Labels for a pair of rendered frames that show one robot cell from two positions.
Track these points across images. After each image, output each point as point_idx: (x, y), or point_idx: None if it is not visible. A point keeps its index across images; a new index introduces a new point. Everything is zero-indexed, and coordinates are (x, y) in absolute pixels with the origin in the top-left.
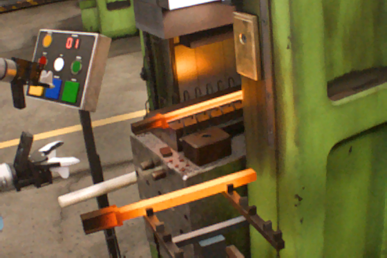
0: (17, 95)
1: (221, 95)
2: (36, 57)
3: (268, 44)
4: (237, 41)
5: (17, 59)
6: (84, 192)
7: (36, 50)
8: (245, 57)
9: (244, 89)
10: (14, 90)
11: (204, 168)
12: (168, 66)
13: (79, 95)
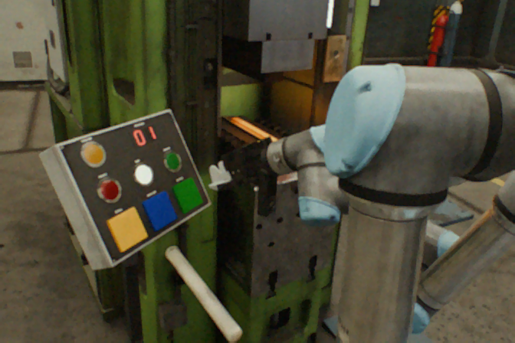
0: (275, 192)
1: (234, 132)
2: (89, 191)
3: (347, 53)
4: (329, 57)
5: (270, 138)
6: (222, 307)
7: (79, 181)
8: (335, 67)
9: (319, 95)
10: (273, 186)
11: None
12: (211, 122)
13: (199, 190)
